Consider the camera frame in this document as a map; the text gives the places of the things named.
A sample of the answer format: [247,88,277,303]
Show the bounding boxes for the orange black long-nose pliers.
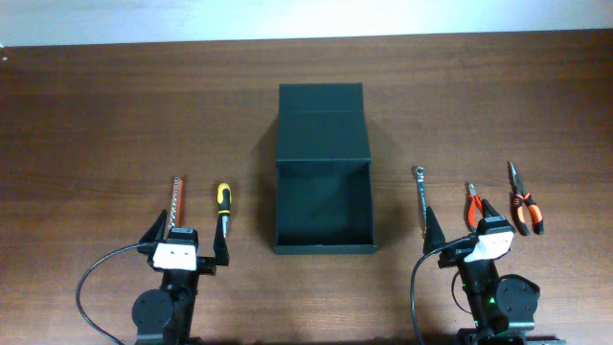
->
[508,161,545,236]

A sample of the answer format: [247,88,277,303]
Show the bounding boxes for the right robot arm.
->
[420,202,566,345]

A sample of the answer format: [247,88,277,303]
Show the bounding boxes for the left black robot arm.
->
[131,210,230,345]

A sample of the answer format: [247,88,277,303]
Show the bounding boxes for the right black cable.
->
[409,233,480,345]

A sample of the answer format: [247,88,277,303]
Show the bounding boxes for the small red cutting pliers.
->
[465,182,483,232]

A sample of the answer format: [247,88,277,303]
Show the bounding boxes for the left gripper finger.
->
[138,209,168,254]
[214,216,230,266]

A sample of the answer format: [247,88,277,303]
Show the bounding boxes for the left black cable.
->
[75,242,155,345]

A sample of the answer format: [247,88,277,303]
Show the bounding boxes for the dark green open box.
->
[274,83,377,255]

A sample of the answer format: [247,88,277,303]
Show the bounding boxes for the orange socket bit rail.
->
[168,177,183,229]

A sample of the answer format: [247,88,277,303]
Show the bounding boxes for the yellow black screwdriver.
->
[216,183,232,238]

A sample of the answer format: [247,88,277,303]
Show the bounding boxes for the black cable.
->
[75,242,155,345]
[409,233,480,345]

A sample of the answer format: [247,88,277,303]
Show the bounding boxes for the silver ratchet wrench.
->
[413,166,427,235]

